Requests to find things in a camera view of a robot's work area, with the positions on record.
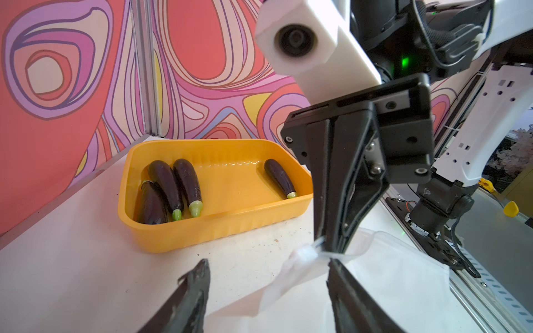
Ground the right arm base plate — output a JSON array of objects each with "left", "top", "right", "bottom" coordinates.
[{"left": 385, "top": 197, "right": 482, "bottom": 278}]

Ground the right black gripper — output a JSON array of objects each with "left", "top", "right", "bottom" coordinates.
[{"left": 281, "top": 74, "right": 434, "bottom": 253}]

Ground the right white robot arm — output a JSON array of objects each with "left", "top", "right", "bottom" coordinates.
[{"left": 255, "top": 1, "right": 532, "bottom": 253}]

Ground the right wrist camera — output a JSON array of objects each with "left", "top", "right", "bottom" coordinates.
[{"left": 255, "top": 0, "right": 382, "bottom": 105}]

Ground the yellow plastic tray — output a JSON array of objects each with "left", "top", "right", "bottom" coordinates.
[{"left": 118, "top": 139, "right": 313, "bottom": 253}]

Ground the eggplant in tray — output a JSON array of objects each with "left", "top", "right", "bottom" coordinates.
[
  {"left": 174, "top": 158, "right": 203, "bottom": 217},
  {"left": 137, "top": 180, "right": 168, "bottom": 225},
  {"left": 264, "top": 159, "right": 298, "bottom": 199},
  {"left": 148, "top": 160, "right": 185, "bottom": 221}
]

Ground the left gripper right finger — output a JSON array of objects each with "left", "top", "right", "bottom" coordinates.
[{"left": 326, "top": 259, "right": 403, "bottom": 333}]

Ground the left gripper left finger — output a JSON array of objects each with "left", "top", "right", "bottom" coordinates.
[{"left": 139, "top": 258, "right": 210, "bottom": 333}]

